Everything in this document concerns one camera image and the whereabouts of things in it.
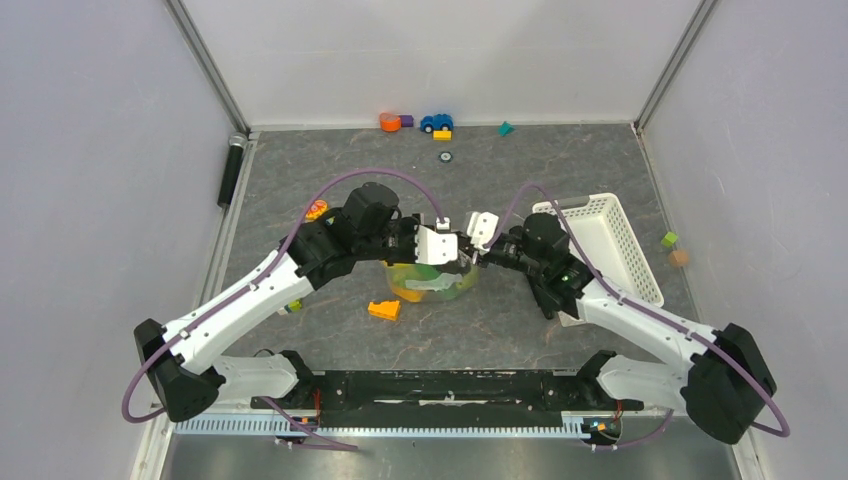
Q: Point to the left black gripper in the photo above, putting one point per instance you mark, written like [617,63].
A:
[409,223]

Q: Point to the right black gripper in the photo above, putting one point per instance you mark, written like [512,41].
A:
[483,257]

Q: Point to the clear zip top bag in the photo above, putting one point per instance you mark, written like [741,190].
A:
[421,283]

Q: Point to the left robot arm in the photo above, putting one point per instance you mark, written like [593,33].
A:
[184,360]

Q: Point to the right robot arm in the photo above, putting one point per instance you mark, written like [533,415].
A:
[718,377]

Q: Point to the orange cheese wedge toy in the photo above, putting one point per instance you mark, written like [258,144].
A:
[386,310]

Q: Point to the multicolour toy block stack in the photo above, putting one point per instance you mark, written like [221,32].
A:
[316,210]

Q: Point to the white perforated plastic basket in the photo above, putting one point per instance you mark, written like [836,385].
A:
[601,227]

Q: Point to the yellow lego brick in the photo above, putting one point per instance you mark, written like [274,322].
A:
[442,135]

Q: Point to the teal block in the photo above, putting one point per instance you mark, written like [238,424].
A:
[505,129]

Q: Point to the blue toy car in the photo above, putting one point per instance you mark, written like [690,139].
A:
[436,122]

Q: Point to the green cube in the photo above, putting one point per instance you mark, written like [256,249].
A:
[670,239]

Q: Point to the brown wooden cube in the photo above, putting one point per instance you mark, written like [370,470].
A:
[678,258]

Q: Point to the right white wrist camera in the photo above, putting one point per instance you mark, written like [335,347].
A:
[481,229]

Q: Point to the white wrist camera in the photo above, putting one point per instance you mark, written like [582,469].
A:
[481,229]
[436,245]

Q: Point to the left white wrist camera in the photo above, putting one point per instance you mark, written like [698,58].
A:
[436,245]

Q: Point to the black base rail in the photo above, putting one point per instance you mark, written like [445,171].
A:
[449,398]

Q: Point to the black microphone by wall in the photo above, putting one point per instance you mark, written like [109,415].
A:
[237,143]

